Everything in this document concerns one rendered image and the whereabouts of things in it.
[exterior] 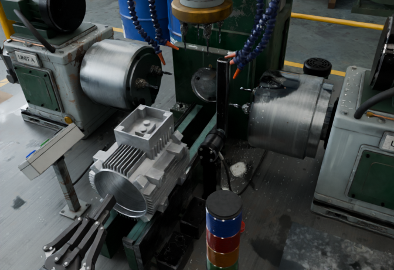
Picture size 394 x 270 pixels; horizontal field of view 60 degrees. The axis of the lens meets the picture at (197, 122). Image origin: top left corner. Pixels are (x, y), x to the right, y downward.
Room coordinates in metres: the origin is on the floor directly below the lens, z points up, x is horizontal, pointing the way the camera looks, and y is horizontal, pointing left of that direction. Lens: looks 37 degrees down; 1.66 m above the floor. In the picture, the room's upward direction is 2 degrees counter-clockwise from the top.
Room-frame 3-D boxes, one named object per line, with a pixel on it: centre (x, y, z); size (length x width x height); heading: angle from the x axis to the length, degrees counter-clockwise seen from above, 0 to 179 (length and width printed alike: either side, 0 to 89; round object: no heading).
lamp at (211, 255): (0.37, -0.04, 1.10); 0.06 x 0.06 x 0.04
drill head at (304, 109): (0.84, -0.31, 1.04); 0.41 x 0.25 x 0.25; 64
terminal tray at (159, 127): (0.70, 0.13, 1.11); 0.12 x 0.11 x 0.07; 153
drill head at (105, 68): (1.14, 0.31, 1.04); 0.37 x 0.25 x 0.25; 64
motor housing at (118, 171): (0.66, 0.15, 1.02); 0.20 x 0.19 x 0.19; 153
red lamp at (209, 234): (0.37, -0.04, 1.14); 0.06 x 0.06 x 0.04
